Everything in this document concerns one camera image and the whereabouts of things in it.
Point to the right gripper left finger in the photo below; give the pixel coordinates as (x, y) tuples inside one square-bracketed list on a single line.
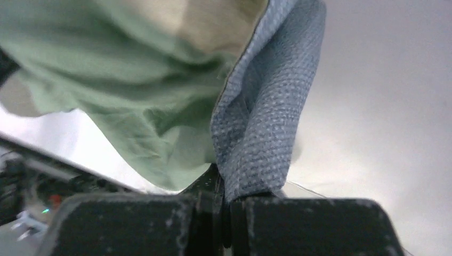
[(188, 223)]

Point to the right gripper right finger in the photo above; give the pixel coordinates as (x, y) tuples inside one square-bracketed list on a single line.
[(268, 225)]

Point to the grey-blue pillowcase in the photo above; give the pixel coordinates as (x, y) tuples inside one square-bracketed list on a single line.
[(176, 85)]

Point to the white pillow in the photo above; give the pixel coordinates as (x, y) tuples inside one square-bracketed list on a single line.
[(377, 121)]

